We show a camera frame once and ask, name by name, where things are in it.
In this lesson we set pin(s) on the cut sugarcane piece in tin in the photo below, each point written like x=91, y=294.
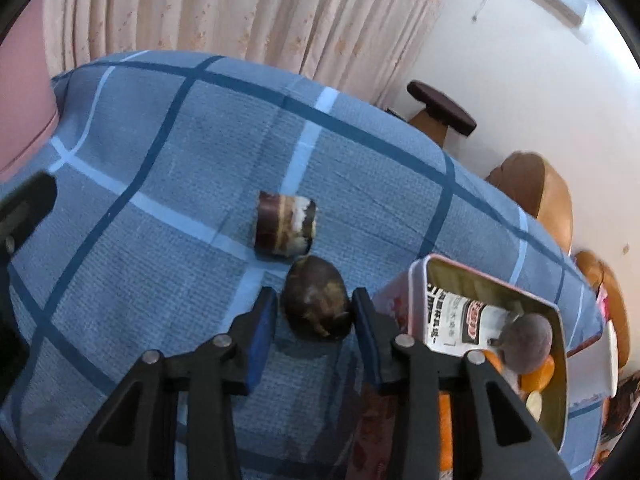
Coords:
x=535, y=404

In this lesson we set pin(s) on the dark brown water chestnut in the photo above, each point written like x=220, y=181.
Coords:
x=314, y=300

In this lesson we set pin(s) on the printed paper liner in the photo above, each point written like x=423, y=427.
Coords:
x=455, y=325

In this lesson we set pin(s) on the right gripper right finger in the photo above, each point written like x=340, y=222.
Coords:
x=493, y=435

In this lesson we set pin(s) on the pink cylindrical bin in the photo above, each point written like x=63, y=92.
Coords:
x=28, y=111

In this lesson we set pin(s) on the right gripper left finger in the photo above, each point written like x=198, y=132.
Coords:
x=134, y=434

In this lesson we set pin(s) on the blue plaid tablecloth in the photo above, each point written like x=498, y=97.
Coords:
x=159, y=158

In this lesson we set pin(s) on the brown leather armchair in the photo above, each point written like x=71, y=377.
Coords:
x=531, y=181

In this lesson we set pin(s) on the small orange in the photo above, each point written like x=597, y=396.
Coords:
x=537, y=380

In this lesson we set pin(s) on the pink floral cloth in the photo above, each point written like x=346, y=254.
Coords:
x=617, y=413

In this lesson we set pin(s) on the white printed paper cup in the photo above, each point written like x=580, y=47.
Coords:
x=593, y=371

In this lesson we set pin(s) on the brown leather sofa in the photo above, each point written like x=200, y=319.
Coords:
x=601, y=278

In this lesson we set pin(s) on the pink floral curtain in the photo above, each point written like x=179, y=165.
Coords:
x=365, y=48

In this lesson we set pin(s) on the dark round stool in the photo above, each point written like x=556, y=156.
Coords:
x=439, y=113

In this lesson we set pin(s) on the pink rectangular tin box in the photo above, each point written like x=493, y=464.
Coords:
x=403, y=300

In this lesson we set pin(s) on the large orange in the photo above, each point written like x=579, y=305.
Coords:
x=446, y=449

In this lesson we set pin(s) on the purple round fruit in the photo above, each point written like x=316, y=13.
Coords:
x=525, y=342

